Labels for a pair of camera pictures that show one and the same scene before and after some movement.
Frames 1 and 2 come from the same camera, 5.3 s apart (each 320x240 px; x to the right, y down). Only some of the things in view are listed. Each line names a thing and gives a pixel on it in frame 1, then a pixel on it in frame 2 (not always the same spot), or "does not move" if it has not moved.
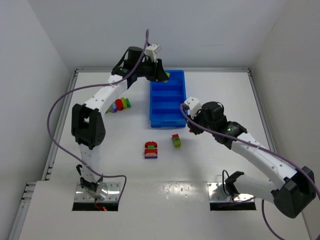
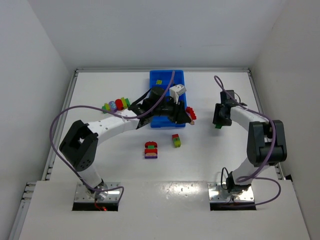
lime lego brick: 177,142 does not move
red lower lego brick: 150,150 does not move
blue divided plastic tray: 166,99 does not move
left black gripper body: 155,72 -> 178,113
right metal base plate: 216,194 does not move
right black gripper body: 195,125 -> 218,118
